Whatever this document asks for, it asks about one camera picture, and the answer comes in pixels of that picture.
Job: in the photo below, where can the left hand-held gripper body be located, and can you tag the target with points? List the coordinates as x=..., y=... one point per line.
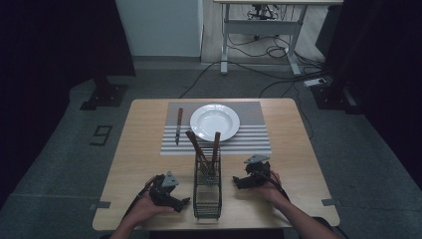
x=160, y=193

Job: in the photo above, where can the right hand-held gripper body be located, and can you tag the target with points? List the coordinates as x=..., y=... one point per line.
x=257, y=172

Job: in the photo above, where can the person's left hand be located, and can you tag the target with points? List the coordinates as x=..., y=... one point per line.
x=148, y=209

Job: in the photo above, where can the person's right hand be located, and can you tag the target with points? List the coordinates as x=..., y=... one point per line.
x=270, y=191

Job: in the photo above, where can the grey striped placemat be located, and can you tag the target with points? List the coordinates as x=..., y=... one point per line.
x=252, y=132

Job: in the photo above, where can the brown chopsticks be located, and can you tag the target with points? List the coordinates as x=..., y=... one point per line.
x=196, y=147

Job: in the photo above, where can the grey tape piece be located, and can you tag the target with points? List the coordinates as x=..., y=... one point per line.
x=330, y=202
x=100, y=205

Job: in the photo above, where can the white deep plate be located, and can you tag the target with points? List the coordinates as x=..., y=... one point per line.
x=215, y=122

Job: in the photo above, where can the white power strip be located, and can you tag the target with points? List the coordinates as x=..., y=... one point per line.
x=315, y=82

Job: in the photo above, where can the black stand base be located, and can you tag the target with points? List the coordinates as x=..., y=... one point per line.
x=335, y=98
x=106, y=94

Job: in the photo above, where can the dark equipment under desk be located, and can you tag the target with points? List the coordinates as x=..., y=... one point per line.
x=262, y=11

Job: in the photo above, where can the dark curtain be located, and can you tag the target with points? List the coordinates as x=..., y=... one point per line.
x=381, y=66
x=49, y=66

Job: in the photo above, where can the white metal-frame desk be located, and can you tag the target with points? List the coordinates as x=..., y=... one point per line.
x=258, y=26

